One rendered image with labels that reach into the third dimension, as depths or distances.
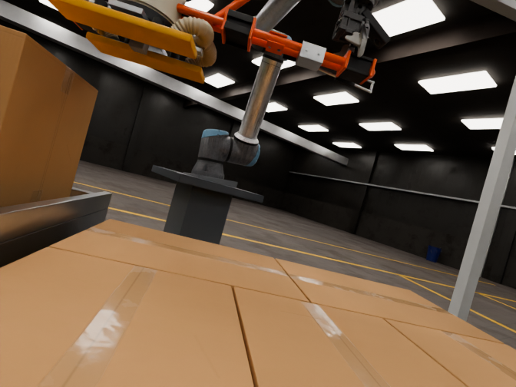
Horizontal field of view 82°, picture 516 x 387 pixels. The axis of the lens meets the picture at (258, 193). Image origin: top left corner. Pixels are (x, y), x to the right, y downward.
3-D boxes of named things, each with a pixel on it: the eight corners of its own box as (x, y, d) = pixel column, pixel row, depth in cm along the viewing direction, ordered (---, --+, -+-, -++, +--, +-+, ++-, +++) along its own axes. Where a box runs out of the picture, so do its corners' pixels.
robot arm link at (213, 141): (195, 157, 176) (200, 128, 176) (223, 163, 182) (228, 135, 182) (200, 156, 162) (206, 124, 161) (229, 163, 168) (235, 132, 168)
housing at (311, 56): (299, 55, 81) (303, 39, 81) (294, 65, 88) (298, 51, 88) (322, 63, 82) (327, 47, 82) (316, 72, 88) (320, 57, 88)
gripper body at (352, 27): (330, 42, 90) (341, 4, 90) (356, 51, 91) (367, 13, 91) (339, 29, 83) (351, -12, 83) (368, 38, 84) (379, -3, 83)
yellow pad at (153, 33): (40, -5, 65) (46, -28, 65) (66, 19, 75) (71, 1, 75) (190, 42, 68) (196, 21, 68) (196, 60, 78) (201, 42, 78)
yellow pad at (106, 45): (84, 37, 84) (89, 20, 84) (100, 52, 94) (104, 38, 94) (200, 73, 87) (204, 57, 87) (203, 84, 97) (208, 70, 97)
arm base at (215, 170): (185, 172, 172) (188, 155, 172) (212, 177, 185) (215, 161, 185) (202, 175, 158) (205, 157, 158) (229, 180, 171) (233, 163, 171)
